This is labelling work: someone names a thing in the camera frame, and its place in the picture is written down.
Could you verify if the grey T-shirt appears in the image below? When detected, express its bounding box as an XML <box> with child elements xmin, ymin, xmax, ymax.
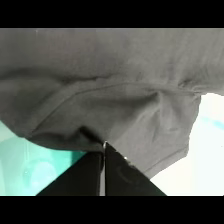
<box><xmin>0</xmin><ymin>27</ymin><xmax>224</xmax><ymax>180</ymax></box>

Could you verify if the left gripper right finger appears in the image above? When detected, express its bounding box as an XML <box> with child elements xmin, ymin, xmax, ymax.
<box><xmin>104</xmin><ymin>141</ymin><xmax>168</xmax><ymax>197</ymax></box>

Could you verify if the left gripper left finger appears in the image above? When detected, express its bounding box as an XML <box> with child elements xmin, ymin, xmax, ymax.
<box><xmin>35</xmin><ymin>150</ymin><xmax>104</xmax><ymax>197</ymax></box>

